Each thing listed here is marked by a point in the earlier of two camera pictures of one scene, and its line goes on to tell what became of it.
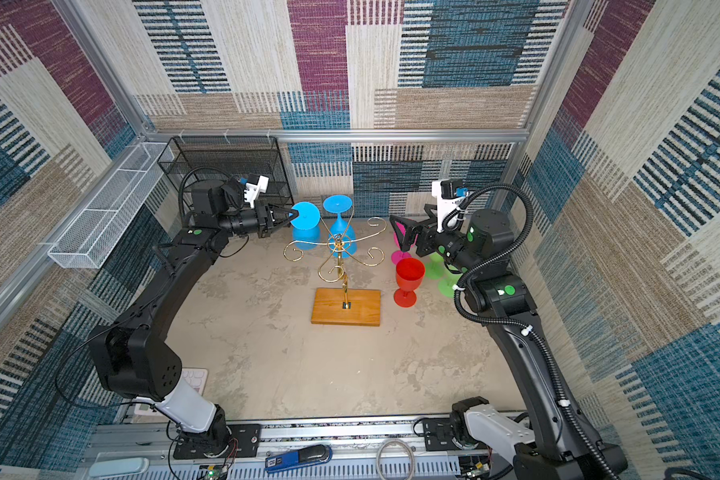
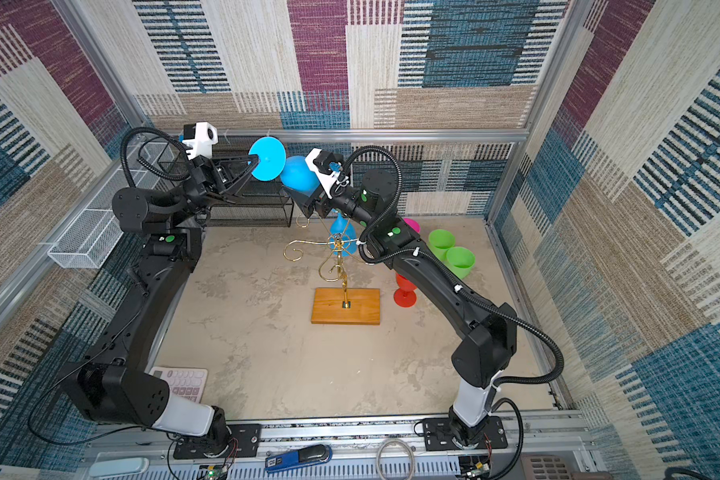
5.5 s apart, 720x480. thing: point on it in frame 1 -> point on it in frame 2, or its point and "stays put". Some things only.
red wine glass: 409,274 stays put
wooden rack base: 327,307 stays put
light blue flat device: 118,467 stays put
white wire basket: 88,239 stays put
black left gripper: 265,220 -> 209,181
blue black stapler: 298,458 stays put
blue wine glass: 342,238 stays put
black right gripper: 427,235 -> 319,198
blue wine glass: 306,227 -> 294,171
